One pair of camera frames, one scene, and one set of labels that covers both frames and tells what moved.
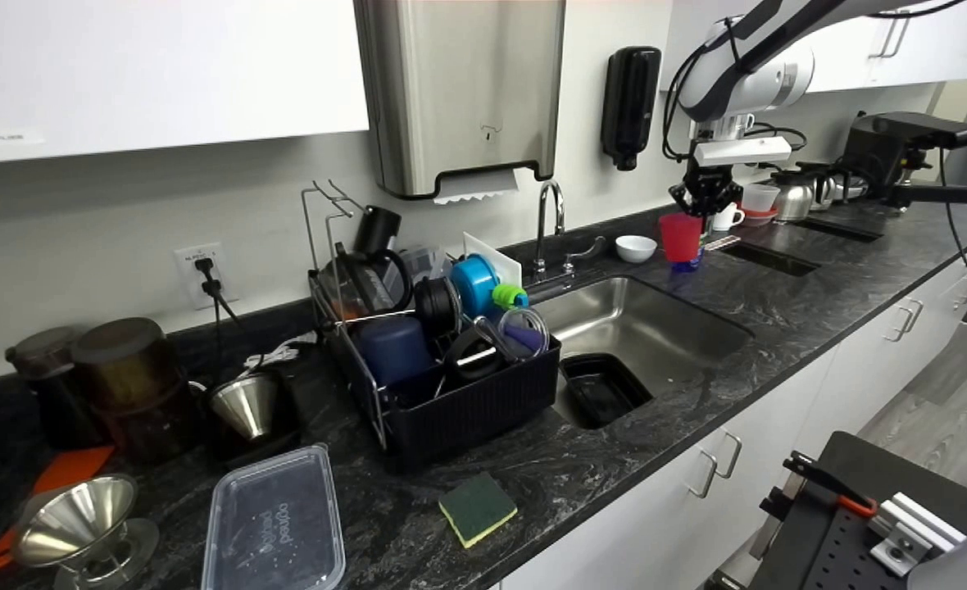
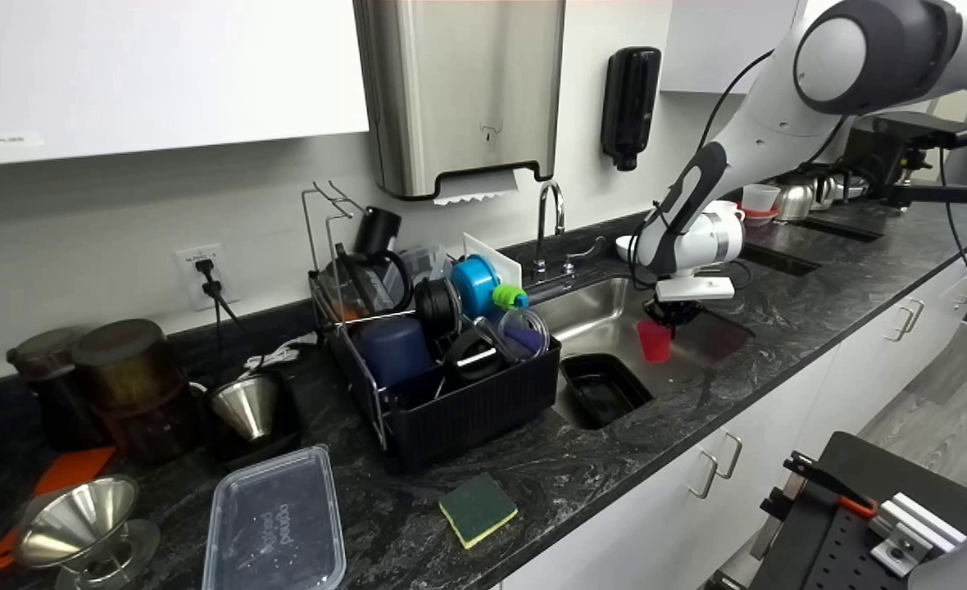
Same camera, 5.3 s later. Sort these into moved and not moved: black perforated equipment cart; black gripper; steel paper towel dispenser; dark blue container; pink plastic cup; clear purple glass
Moved: black gripper; pink plastic cup
Not moved: black perforated equipment cart; clear purple glass; dark blue container; steel paper towel dispenser
